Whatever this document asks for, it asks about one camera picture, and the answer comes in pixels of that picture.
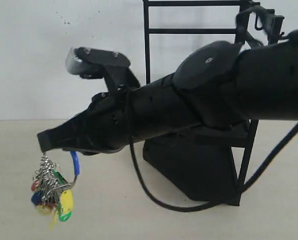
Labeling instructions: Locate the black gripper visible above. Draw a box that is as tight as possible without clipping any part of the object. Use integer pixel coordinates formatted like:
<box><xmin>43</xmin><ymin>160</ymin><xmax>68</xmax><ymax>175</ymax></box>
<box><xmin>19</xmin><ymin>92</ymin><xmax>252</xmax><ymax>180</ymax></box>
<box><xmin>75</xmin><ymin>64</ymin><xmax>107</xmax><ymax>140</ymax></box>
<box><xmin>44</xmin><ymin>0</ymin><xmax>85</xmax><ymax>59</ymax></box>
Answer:
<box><xmin>37</xmin><ymin>92</ymin><xmax>144</xmax><ymax>155</ymax></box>

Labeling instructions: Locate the colourful key tag bunch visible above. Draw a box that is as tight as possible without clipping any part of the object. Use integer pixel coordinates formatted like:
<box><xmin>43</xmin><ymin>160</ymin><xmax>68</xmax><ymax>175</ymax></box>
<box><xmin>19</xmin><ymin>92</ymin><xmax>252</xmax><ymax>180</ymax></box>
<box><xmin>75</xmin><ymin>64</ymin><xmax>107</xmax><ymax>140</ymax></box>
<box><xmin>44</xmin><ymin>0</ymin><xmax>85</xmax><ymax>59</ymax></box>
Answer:
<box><xmin>30</xmin><ymin>151</ymin><xmax>80</xmax><ymax>230</ymax></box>

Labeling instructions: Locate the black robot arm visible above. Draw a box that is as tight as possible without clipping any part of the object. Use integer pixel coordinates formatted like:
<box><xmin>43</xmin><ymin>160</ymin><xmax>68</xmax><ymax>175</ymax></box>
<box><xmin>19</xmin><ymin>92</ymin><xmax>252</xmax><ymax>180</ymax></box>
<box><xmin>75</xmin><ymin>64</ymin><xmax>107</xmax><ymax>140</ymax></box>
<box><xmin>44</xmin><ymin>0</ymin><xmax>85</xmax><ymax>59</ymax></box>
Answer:
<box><xmin>37</xmin><ymin>29</ymin><xmax>298</xmax><ymax>155</ymax></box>

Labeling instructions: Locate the black two-tier corner rack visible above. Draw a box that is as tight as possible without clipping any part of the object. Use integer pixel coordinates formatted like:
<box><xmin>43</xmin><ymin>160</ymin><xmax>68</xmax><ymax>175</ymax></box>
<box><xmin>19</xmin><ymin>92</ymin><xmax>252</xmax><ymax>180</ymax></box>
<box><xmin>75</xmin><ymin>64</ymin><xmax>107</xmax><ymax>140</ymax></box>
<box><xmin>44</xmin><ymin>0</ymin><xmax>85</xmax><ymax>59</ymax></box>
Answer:
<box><xmin>141</xmin><ymin>0</ymin><xmax>285</xmax><ymax>207</ymax></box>

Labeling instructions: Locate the black cable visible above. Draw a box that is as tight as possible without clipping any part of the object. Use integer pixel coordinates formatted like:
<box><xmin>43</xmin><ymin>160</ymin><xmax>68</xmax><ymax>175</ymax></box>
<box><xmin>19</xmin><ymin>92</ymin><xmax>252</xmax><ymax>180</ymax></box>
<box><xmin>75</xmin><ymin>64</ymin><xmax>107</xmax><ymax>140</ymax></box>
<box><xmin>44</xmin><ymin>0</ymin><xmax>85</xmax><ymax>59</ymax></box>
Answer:
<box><xmin>125</xmin><ymin>87</ymin><xmax>298</xmax><ymax>213</ymax></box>

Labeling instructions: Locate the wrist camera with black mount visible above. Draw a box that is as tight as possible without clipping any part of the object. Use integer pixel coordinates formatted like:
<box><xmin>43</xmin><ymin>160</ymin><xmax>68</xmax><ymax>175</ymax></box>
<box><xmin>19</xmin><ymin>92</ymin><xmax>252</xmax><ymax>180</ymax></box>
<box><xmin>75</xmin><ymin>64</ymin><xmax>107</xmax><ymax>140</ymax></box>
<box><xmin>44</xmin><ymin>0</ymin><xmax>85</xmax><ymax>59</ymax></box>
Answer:
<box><xmin>65</xmin><ymin>47</ymin><xmax>140</xmax><ymax>95</ymax></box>

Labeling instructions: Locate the black curved metal hook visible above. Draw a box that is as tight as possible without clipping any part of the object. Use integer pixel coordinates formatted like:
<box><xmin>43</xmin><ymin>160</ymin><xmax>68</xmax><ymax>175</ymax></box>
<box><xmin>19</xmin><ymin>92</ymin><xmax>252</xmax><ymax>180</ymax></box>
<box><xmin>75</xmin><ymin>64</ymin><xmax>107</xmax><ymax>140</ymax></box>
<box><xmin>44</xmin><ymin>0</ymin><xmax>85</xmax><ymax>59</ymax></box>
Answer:
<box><xmin>253</xmin><ymin>9</ymin><xmax>264</xmax><ymax>31</ymax></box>

